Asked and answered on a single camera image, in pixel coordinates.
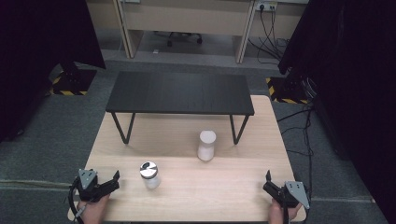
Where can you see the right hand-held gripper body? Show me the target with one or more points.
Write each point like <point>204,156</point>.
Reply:
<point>295,192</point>

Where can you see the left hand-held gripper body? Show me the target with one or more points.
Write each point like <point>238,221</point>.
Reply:
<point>87,180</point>

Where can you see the glass jar with silver lid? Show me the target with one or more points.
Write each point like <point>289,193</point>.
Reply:
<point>150,175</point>

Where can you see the white jar with white lid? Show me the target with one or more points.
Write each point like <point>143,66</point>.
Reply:
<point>206,144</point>

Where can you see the black shelf with metal legs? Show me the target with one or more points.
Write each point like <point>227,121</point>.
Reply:
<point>180,91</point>

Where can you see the person's right hand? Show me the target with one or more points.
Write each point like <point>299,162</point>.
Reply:
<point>277,214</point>

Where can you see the person's left hand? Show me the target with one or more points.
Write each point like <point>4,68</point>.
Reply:
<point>93,211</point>

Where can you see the black stand base striped tape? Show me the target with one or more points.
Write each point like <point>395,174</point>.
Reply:
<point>76,82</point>
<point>288,90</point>

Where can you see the black curtain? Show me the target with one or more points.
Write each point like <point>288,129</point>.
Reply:
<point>351,77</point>
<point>37,46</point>

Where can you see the small white floor object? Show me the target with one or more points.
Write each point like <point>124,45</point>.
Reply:
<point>155,51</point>

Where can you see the black office chair base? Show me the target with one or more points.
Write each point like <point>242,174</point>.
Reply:
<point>183,36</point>

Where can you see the beige office desk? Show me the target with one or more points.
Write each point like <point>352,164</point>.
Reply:
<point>186,17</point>

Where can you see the white wall socket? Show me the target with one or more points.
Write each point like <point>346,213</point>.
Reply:
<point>266,5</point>

